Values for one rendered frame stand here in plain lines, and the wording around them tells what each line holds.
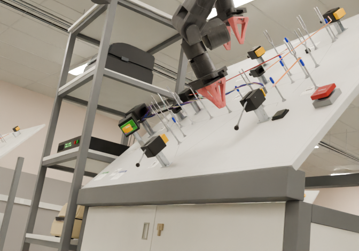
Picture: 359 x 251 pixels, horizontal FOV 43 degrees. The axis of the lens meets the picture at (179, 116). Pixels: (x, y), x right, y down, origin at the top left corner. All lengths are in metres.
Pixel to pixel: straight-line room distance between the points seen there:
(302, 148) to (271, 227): 0.19
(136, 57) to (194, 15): 1.25
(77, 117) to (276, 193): 8.74
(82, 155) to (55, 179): 7.25
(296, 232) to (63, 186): 8.50
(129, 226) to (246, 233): 0.59
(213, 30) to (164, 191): 0.49
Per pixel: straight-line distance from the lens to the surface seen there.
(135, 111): 1.98
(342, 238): 1.13
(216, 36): 1.23
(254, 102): 1.31
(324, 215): 1.08
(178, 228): 1.35
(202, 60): 1.21
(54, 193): 9.29
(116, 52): 2.33
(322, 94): 1.20
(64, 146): 2.37
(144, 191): 1.48
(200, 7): 1.16
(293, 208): 1.03
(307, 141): 1.07
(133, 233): 1.58
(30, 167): 9.11
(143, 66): 2.39
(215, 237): 1.21
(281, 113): 1.30
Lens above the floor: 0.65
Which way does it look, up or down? 17 degrees up
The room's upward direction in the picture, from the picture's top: 8 degrees clockwise
